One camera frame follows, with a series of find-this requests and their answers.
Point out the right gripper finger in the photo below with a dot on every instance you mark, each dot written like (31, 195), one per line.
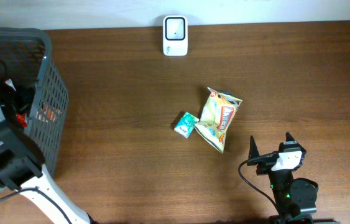
(289, 137)
(253, 151)

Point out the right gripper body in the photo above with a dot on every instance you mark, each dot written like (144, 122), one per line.
(266, 162)

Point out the yellow chips bag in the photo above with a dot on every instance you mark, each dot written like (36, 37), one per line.
(216, 116)

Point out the teal tissue pack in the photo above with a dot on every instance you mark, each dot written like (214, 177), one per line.
(186, 125)

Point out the orange tissue pack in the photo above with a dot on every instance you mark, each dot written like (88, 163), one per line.
(47, 114)

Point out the red snack bag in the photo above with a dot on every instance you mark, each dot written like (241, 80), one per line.
(22, 120)

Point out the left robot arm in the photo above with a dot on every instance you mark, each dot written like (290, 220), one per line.
(23, 167)

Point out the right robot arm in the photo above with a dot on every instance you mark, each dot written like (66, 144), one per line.
(294, 199)

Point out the white barcode scanner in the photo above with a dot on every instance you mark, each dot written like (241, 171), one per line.
(175, 35)

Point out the grey plastic basket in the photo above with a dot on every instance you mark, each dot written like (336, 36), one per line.
(26, 57)

